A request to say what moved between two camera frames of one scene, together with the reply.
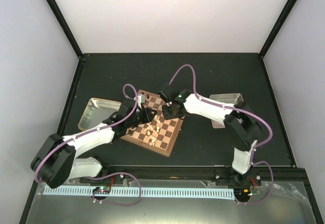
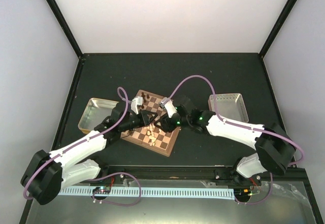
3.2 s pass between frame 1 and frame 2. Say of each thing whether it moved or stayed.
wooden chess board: stayed
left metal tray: stayed
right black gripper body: moved
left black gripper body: stayed
